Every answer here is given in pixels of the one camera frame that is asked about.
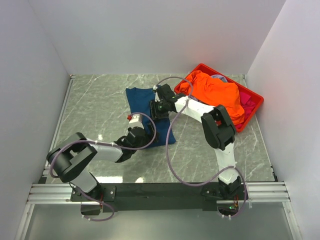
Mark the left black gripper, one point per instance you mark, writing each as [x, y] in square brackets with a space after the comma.
[149, 137]

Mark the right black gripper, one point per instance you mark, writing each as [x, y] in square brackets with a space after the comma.
[155, 114]

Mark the blue mickey t shirt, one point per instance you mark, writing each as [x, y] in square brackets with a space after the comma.
[139, 102]

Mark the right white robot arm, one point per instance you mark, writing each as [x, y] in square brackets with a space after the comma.
[218, 128]

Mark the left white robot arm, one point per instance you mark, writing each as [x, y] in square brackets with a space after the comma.
[70, 159]

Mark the orange t shirt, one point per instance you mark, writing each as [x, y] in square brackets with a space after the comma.
[214, 92]

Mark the lavender t shirt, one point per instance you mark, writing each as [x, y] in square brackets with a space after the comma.
[220, 77]

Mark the black base beam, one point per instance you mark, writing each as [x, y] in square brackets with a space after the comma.
[158, 196]

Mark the magenta t shirt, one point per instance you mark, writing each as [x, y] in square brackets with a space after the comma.
[247, 103]

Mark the red plastic bin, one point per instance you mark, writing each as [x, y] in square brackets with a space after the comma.
[258, 99]

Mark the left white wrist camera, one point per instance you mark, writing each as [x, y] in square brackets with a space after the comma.
[135, 120]

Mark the aluminium rail frame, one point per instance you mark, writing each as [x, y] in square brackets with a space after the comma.
[258, 192]

